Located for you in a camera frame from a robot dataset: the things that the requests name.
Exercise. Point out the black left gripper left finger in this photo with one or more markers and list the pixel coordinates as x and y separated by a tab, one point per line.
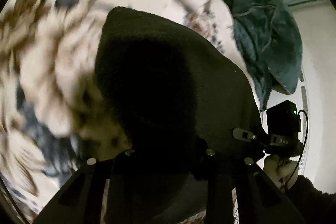
80	199

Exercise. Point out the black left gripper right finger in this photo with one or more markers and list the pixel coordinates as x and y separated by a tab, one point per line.
259	199

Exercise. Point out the black knit garment white stripes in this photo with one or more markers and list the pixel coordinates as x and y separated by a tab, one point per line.
178	100

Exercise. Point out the gloved right hand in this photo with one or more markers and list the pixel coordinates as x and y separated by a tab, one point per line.
283	176

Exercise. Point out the floral print bed blanket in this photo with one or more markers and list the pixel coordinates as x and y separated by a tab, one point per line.
53	117

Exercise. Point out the dark green garment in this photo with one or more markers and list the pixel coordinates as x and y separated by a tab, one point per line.
268	38

